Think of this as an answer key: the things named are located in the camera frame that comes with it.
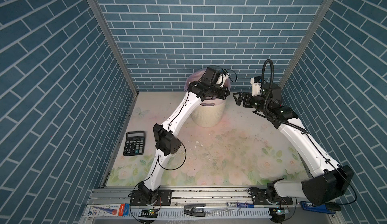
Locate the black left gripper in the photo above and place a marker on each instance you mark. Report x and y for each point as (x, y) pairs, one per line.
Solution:
(222, 94)

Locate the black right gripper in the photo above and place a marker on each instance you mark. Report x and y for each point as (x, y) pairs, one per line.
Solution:
(248, 96)

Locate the cream bin with pink liner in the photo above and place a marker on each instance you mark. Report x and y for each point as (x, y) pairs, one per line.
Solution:
(210, 112)

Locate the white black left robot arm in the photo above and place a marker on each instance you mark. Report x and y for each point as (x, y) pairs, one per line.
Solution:
(165, 134)

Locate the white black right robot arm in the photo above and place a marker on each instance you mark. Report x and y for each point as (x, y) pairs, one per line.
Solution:
(329, 179)

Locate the black calculator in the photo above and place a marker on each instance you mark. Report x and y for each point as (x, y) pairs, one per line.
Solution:
(134, 143)

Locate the blue marker pen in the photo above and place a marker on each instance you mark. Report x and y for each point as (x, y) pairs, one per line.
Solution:
(240, 205)

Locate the black pliers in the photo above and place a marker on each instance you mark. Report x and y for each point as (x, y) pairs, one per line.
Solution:
(195, 210)

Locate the blue black hand tool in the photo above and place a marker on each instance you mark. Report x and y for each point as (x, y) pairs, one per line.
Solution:
(328, 208)

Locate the white red blue box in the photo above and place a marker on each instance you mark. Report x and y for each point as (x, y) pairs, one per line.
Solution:
(108, 210)

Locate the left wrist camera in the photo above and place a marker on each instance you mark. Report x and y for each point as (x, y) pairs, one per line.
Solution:
(214, 77)

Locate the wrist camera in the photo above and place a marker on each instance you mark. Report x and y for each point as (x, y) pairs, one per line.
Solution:
(256, 83)
(214, 77)

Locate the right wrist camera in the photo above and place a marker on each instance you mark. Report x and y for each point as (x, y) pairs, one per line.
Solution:
(256, 83)

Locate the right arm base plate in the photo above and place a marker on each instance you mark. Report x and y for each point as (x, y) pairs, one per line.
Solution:
(257, 196)

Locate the white slotted cable duct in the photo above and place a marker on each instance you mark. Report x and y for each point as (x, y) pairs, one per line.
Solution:
(179, 214)

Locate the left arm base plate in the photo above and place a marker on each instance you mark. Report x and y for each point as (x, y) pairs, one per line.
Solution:
(164, 197)

